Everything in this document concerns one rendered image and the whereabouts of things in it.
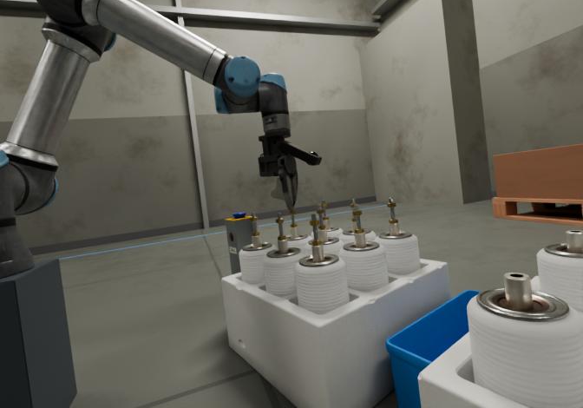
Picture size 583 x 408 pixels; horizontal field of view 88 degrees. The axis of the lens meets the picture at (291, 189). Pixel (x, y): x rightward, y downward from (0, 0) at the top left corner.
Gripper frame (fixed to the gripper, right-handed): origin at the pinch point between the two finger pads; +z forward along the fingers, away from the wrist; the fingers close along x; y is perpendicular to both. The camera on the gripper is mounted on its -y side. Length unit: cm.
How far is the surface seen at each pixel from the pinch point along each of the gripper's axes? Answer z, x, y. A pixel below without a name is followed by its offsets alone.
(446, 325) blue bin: 26.1, 9.0, -34.5
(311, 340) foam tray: 19.3, 31.4, -14.6
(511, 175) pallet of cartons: 6, -155, -84
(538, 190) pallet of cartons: 15, -143, -93
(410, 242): 10.0, 5.1, -29.3
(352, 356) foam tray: 23.5, 27.3, -19.7
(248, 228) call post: 6.2, -1.1, 15.8
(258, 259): 11.2, 14.2, 4.0
